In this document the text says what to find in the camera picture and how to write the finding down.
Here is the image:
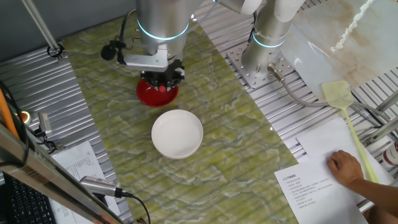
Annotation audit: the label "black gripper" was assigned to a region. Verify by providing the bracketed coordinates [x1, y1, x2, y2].
[139, 58, 187, 93]

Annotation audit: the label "white ceramic bowl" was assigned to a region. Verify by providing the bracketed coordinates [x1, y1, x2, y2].
[151, 109, 205, 160]

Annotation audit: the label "person right forearm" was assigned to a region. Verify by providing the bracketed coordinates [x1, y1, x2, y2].
[345, 177, 398, 218]

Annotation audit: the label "person left forearm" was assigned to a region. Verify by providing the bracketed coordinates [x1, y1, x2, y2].
[363, 205, 398, 224]

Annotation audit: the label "red bowl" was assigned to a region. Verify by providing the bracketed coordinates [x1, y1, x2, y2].
[136, 78, 180, 108]

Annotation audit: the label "person right hand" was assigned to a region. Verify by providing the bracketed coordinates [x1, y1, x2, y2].
[326, 150, 364, 188]

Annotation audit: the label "green marble pattern mat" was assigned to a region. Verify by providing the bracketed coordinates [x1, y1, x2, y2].
[62, 14, 301, 224]

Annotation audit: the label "printed table paper sheet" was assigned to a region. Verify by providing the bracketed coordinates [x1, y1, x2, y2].
[49, 140, 121, 224]

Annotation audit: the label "thin metal pole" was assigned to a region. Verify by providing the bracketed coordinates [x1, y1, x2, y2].
[21, 0, 67, 62]

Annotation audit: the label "red yellow emergency stop button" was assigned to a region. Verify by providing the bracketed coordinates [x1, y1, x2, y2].
[16, 110, 32, 126]

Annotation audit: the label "orange tube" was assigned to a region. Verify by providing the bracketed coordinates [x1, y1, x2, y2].
[0, 88, 20, 140]

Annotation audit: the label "blank white paper sheet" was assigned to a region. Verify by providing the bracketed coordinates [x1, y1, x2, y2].
[296, 116, 395, 205]

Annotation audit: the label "yellow fly swatter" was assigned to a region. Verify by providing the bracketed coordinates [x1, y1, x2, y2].
[321, 80, 380, 184]

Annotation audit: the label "black keyboard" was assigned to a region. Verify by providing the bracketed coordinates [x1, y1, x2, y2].
[2, 172, 57, 224]

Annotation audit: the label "paper sheet with text list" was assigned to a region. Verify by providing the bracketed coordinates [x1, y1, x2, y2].
[273, 155, 369, 224]

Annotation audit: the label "white beige marble board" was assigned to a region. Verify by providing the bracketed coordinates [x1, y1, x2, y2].
[281, 0, 398, 102]

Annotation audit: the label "aluminium profile bar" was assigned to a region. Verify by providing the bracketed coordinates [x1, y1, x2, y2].
[356, 197, 377, 214]
[360, 115, 398, 147]
[374, 89, 398, 113]

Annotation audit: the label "red white can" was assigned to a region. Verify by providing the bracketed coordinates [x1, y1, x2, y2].
[381, 141, 398, 171]

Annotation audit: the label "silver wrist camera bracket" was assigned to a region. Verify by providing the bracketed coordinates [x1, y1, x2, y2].
[122, 49, 170, 73]

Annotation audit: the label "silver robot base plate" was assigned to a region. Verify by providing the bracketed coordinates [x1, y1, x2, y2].
[226, 42, 295, 90]

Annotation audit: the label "grey robot conduit cable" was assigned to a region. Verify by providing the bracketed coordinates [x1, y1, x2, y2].
[267, 63, 391, 124]

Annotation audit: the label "black camera cable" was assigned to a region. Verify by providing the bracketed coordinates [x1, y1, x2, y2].
[119, 190, 152, 224]

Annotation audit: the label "silver depth camera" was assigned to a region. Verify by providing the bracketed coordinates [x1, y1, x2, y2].
[79, 175, 124, 199]

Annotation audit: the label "small silver camera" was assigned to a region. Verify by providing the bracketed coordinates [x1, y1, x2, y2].
[37, 111, 53, 135]

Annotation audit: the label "silver camera clamp stand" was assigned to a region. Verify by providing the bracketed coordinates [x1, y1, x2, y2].
[32, 126, 59, 154]

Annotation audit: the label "large aluminium frame beam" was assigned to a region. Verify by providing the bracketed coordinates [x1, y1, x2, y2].
[0, 123, 125, 224]

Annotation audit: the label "black loose cables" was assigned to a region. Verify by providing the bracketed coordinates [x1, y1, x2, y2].
[0, 80, 31, 167]

